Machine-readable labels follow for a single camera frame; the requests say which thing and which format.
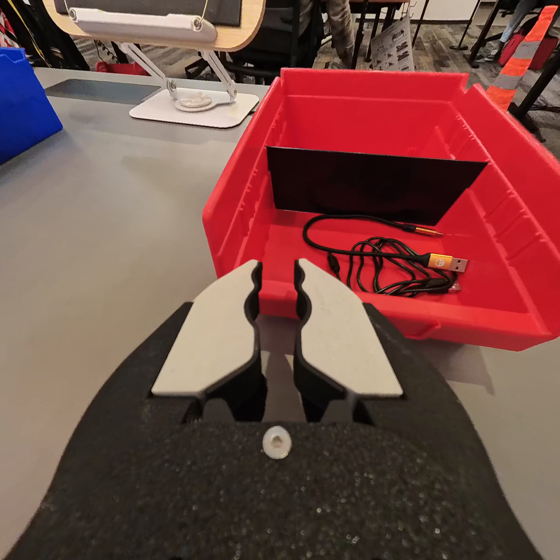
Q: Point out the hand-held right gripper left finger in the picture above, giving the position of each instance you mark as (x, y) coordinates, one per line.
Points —
(206, 350)

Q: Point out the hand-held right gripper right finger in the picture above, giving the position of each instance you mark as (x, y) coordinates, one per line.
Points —
(347, 350)

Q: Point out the red plastic bin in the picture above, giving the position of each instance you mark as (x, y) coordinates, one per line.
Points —
(516, 315)

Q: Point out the blue plastic bin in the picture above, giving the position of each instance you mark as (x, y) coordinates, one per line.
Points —
(26, 105)

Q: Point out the grey desk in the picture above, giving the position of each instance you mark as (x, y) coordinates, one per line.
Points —
(105, 227)

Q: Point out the black divider in red bin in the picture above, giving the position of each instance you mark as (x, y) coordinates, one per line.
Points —
(376, 184)

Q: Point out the white folding stand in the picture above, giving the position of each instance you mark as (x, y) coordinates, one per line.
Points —
(192, 109)

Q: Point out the orange traffic cone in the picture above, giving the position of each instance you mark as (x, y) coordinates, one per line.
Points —
(516, 61)

